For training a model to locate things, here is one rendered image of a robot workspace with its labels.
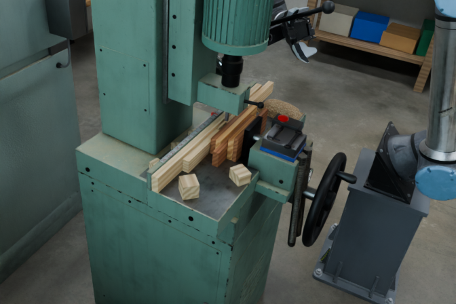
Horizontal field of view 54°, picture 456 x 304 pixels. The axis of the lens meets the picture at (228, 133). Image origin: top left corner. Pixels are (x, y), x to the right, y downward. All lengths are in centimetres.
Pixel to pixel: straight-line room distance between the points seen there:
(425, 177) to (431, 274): 91
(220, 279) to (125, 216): 36
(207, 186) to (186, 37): 39
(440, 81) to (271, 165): 58
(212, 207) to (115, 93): 50
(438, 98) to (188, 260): 90
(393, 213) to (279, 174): 77
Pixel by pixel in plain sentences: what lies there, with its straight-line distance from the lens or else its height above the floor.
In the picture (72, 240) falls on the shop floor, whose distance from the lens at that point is 228.
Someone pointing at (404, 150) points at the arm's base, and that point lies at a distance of 180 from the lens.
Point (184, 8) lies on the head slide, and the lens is 118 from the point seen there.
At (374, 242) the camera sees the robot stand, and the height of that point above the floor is 31.
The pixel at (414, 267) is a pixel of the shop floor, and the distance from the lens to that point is 242.
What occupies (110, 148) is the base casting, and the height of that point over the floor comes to 80.
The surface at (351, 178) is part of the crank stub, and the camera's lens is 123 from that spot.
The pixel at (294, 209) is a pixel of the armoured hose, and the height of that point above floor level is 78.
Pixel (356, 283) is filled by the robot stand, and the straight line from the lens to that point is 219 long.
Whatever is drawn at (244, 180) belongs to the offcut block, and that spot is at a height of 92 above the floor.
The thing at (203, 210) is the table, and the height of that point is 90.
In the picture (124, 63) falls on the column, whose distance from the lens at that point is 131.
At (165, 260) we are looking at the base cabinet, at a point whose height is 50.
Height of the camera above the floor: 167
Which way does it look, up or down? 34 degrees down
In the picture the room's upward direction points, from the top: 6 degrees clockwise
